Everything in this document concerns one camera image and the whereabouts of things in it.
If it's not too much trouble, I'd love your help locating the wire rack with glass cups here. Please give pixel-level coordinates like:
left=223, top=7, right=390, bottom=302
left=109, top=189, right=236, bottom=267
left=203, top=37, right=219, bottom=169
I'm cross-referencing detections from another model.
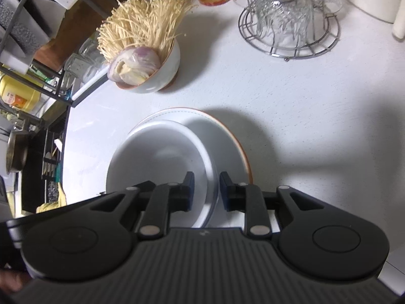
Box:
left=231, top=0, right=344, bottom=61

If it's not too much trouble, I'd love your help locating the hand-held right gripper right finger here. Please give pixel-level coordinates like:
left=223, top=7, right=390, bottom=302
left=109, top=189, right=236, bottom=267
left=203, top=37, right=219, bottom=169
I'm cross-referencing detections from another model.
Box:
left=220, top=172, right=342, bottom=238

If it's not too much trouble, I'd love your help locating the yellow dish cloth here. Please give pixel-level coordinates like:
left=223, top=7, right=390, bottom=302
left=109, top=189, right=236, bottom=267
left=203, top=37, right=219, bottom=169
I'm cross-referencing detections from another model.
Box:
left=35, top=182, right=68, bottom=214

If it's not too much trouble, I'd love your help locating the plain steel cleaver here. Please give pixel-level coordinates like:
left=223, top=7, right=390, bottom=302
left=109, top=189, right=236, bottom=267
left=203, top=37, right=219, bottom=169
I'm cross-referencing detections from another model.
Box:
left=0, top=32, right=36, bottom=75

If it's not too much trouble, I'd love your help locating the yellow detergent bottle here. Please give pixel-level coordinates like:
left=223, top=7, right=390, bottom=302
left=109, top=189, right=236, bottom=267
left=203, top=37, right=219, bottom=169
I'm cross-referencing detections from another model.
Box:
left=0, top=73, right=43, bottom=113

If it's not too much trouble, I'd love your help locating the person's left hand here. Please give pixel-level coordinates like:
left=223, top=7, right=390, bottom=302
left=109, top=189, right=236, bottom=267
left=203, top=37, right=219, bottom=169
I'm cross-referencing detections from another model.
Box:
left=0, top=269, right=32, bottom=293

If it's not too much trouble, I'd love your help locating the white drip tray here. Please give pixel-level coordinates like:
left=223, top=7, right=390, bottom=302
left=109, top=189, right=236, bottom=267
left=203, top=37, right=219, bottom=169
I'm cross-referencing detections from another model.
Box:
left=71, top=66, right=111, bottom=100

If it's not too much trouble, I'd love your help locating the cut purple shallot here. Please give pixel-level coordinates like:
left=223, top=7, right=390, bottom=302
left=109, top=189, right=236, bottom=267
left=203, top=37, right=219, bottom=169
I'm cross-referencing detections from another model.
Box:
left=108, top=46, right=161, bottom=86

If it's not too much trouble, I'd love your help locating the light blue plastic bowl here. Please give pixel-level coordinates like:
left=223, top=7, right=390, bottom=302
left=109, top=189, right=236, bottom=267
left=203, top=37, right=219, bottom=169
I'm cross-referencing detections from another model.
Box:
left=106, top=120, right=219, bottom=229

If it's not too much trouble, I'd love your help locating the metal pan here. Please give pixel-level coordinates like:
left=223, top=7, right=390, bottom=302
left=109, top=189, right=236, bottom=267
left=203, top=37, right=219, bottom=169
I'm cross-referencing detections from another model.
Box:
left=6, top=129, right=30, bottom=174

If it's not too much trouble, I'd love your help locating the hammered steel cleaver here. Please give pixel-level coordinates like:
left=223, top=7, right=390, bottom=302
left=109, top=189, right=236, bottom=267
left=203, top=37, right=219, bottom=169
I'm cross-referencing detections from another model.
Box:
left=0, top=0, right=53, bottom=56

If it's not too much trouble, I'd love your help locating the white plate green thistle print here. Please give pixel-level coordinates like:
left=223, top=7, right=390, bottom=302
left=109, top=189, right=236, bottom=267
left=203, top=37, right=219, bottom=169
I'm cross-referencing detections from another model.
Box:
left=125, top=108, right=254, bottom=229

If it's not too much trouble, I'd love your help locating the white bowl with mushrooms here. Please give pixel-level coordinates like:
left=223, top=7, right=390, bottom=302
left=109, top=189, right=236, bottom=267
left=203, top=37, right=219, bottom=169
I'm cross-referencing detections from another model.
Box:
left=114, top=38, right=181, bottom=94

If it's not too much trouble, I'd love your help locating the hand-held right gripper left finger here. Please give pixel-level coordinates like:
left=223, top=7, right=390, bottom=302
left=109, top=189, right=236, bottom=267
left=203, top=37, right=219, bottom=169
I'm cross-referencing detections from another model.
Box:
left=74, top=172, right=194, bottom=239

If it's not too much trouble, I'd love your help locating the clear drinking glass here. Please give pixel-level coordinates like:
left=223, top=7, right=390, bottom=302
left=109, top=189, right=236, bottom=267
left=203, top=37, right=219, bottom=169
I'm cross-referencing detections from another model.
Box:
left=77, top=36, right=106, bottom=67
left=63, top=52, right=87, bottom=81

